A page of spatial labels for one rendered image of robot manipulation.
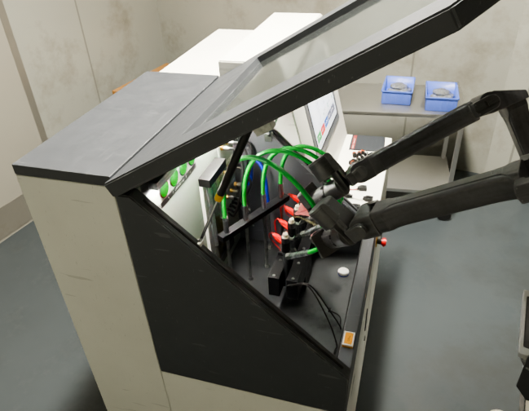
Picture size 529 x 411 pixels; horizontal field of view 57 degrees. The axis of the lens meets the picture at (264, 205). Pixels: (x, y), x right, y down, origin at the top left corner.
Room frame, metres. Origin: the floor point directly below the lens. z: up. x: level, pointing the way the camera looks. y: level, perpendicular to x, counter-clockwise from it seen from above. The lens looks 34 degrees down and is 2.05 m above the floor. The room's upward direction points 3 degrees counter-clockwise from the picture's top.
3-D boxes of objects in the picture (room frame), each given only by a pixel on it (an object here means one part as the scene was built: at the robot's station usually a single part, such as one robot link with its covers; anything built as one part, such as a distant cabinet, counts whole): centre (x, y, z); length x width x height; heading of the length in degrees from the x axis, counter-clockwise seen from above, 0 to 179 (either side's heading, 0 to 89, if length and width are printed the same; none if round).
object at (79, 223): (1.68, 0.26, 0.75); 1.40 x 0.28 x 1.50; 161
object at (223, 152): (1.51, 0.11, 1.20); 0.13 x 0.03 x 0.31; 161
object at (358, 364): (1.12, -0.30, 0.44); 0.65 x 0.02 x 0.68; 161
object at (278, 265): (1.32, -0.10, 0.91); 0.34 x 0.10 x 0.15; 161
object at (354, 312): (1.13, -0.29, 0.87); 0.62 x 0.04 x 0.16; 161
